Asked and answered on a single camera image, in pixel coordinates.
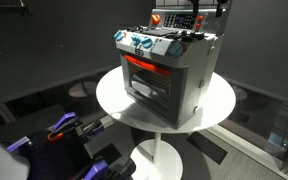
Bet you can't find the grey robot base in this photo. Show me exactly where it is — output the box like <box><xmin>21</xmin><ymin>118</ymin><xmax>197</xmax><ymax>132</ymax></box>
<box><xmin>0</xmin><ymin>129</ymin><xmax>31</xmax><ymax>180</ymax></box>

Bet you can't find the grey toy cooker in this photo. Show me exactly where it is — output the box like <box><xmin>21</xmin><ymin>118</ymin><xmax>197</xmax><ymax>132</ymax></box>
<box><xmin>113</xmin><ymin>7</ymin><xmax>228</xmax><ymax>130</ymax></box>

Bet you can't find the large orange cooker dial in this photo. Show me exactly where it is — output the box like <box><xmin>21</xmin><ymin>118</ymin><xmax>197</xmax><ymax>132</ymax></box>
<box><xmin>151</xmin><ymin>13</ymin><xmax>162</xmax><ymax>26</ymax></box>

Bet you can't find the black mounting board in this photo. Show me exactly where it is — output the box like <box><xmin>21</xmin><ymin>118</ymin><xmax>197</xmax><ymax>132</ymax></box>
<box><xmin>0</xmin><ymin>103</ymin><xmax>97</xmax><ymax>180</ymax></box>

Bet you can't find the blue cooker knob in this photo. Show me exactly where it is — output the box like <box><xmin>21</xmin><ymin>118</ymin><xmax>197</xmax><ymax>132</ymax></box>
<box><xmin>141</xmin><ymin>37</ymin><xmax>154</xmax><ymax>50</ymax></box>
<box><xmin>113</xmin><ymin>30</ymin><xmax>125</xmax><ymax>42</ymax></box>
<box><xmin>167</xmin><ymin>40</ymin><xmax>184</xmax><ymax>59</ymax></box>
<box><xmin>131</xmin><ymin>35</ymin><xmax>143</xmax><ymax>47</ymax></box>

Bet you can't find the white round pedestal table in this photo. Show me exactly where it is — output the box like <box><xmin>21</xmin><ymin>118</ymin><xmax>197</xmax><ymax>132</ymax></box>
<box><xmin>95</xmin><ymin>64</ymin><xmax>237</xmax><ymax>180</ymax></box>

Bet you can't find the orange oven door handle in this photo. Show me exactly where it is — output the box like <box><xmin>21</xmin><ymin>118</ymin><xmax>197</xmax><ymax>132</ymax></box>
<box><xmin>123</xmin><ymin>54</ymin><xmax>172</xmax><ymax>77</ymax></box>

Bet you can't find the purple clamp with orange trigger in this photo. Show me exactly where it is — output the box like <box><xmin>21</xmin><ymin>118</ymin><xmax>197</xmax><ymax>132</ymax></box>
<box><xmin>46</xmin><ymin>112</ymin><xmax>84</xmax><ymax>144</ymax></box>

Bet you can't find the purple clamp piece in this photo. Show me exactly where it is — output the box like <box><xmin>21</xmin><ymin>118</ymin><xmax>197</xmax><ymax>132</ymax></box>
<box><xmin>6</xmin><ymin>135</ymin><xmax>33</xmax><ymax>154</ymax></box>

